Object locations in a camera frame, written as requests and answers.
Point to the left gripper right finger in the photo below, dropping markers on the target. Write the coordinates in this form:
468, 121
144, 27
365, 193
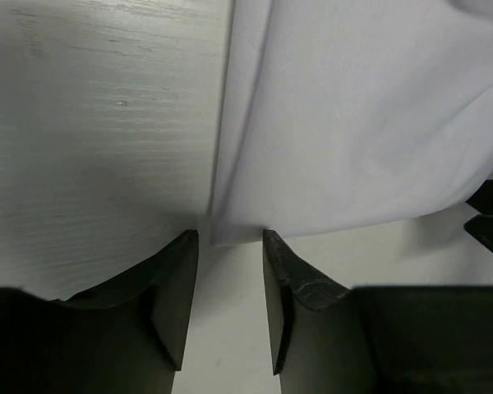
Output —
327, 338

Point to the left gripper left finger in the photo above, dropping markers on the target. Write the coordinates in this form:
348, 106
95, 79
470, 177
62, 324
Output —
125, 335

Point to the white t-shirt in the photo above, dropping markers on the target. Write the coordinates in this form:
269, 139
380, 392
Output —
345, 114

